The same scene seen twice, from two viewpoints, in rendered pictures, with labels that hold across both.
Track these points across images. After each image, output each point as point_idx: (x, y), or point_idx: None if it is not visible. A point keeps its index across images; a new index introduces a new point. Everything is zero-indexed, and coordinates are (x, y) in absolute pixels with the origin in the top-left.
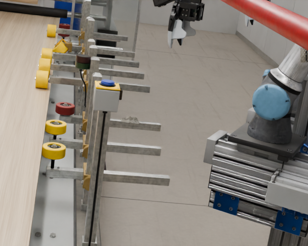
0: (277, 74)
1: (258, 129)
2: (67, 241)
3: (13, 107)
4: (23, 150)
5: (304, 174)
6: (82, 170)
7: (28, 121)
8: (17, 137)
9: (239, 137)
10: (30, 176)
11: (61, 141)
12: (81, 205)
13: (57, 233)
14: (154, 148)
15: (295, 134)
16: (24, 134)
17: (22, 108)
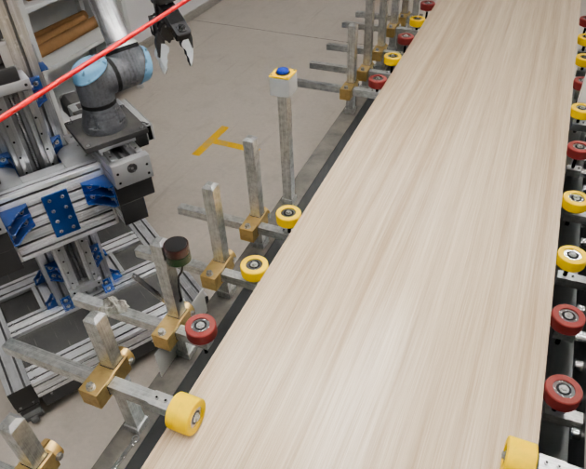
0: (134, 39)
1: (124, 113)
2: None
3: (287, 324)
4: (323, 212)
5: None
6: (259, 224)
7: (286, 276)
8: (319, 236)
9: (141, 124)
10: (335, 173)
11: None
12: (268, 236)
13: None
14: (145, 247)
15: (73, 125)
16: (308, 243)
17: (275, 321)
